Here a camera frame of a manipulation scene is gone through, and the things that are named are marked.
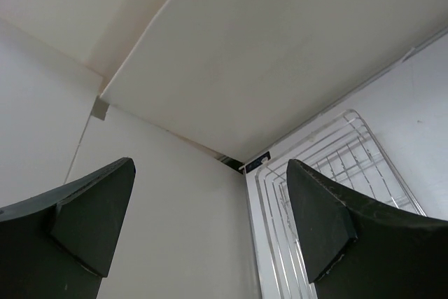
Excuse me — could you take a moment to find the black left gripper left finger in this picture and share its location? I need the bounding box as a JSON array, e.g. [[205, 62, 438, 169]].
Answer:
[[1, 158, 136, 298]]

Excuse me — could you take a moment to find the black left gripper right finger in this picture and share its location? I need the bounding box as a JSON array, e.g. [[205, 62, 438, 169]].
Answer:
[[286, 160, 447, 298]]

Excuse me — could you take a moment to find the black XDOF label sticker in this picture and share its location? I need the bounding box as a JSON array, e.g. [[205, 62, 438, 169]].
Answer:
[[244, 151, 271, 174]]

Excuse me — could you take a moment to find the chrome wire dish rack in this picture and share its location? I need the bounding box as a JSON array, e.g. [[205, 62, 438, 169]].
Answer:
[[253, 110, 425, 298]]

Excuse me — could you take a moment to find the aluminium table edge rail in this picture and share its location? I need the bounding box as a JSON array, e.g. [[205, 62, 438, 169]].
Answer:
[[244, 175, 263, 298]]

